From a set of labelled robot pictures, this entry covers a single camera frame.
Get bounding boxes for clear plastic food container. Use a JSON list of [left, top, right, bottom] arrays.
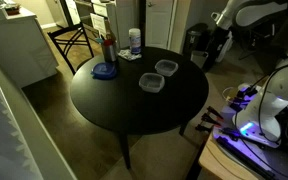
[[138, 72, 166, 94], [154, 59, 179, 77]]

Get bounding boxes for round black wooden table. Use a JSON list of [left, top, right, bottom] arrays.
[[69, 45, 210, 170]]

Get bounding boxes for patterned napkin packet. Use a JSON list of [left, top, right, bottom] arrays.
[[117, 48, 143, 62]]

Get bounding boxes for blue container lid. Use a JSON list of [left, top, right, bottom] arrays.
[[90, 61, 118, 81]]

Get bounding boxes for white disinfectant wipes canister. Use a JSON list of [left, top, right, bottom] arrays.
[[128, 27, 142, 55]]

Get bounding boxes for small white waste bin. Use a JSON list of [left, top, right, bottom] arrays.
[[190, 50, 209, 70]]

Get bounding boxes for wooden spatula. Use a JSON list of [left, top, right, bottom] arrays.
[[105, 29, 116, 42]]

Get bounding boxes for white panel door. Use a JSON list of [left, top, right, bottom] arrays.
[[145, 0, 178, 50]]

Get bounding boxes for black red-tipped clamp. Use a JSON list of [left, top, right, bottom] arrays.
[[194, 123, 215, 133], [206, 105, 225, 120], [201, 113, 222, 127]]

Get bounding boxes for black trash can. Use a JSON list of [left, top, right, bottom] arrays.
[[182, 22, 212, 61]]

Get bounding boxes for white shelf cabinet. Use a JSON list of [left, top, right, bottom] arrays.
[[73, 0, 142, 49]]

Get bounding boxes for white paper sign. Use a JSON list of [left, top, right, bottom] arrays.
[[89, 12, 108, 36]]

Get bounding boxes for black bag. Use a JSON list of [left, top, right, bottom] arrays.
[[202, 26, 233, 73]]

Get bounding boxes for light wooden robot desk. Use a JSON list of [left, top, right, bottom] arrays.
[[198, 131, 262, 180]]

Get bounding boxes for white window sill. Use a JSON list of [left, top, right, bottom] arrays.
[[0, 49, 78, 180]]

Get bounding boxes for white kitchen counter cabinet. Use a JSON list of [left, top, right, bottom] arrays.
[[0, 6, 59, 88]]

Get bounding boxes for white window blinds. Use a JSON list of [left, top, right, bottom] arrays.
[[0, 63, 45, 180]]

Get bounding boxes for red bowl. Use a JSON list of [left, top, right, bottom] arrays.
[[5, 3, 22, 16]]

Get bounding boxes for white cable loop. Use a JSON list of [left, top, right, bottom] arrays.
[[221, 86, 242, 105]]

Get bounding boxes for black mounting rail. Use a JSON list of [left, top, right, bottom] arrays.
[[215, 135, 276, 180]]

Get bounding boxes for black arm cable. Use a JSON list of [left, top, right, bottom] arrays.
[[257, 59, 288, 145]]

